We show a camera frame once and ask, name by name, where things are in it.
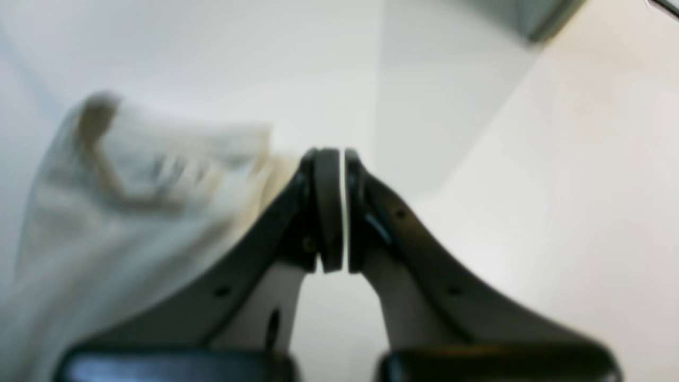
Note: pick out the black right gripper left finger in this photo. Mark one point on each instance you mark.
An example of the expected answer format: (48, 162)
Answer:
(234, 322)

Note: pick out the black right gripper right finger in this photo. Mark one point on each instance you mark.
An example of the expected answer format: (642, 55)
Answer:
(443, 322)

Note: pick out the beige t-shirt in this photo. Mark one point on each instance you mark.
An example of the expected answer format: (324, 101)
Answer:
(127, 206)

